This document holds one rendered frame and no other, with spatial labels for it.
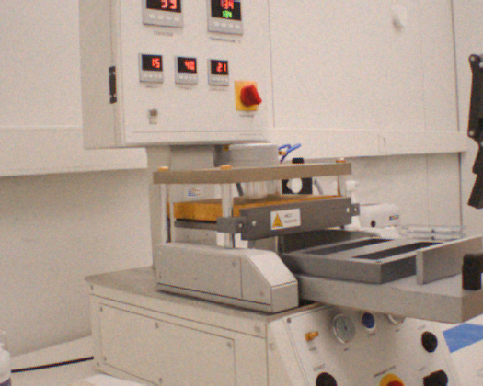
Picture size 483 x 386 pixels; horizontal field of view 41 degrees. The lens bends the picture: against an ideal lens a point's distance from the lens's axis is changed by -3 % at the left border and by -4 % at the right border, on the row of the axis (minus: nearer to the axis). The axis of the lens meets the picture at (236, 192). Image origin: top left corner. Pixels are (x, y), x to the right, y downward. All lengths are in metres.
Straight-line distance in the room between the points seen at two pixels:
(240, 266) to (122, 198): 0.74
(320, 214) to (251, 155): 0.14
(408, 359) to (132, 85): 0.60
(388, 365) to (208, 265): 0.29
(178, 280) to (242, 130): 0.36
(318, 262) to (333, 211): 0.21
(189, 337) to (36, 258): 0.54
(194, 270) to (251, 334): 0.14
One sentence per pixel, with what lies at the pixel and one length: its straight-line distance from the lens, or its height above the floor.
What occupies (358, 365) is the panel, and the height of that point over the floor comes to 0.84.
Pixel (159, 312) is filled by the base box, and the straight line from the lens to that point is 1.01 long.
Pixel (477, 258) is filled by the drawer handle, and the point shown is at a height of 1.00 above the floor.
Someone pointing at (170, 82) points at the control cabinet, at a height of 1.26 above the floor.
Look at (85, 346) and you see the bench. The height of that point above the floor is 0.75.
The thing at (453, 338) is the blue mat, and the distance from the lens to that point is 1.37.
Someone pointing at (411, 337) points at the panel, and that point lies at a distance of 1.01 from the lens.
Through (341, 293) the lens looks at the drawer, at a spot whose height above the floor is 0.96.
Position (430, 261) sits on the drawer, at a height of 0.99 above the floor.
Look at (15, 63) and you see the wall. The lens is 1.41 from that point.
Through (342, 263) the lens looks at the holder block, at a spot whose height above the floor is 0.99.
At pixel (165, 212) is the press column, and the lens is 1.03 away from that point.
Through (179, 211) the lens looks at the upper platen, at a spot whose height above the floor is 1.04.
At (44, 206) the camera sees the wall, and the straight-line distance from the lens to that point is 1.42.
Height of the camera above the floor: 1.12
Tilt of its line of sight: 3 degrees down
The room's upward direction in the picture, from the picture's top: 3 degrees counter-clockwise
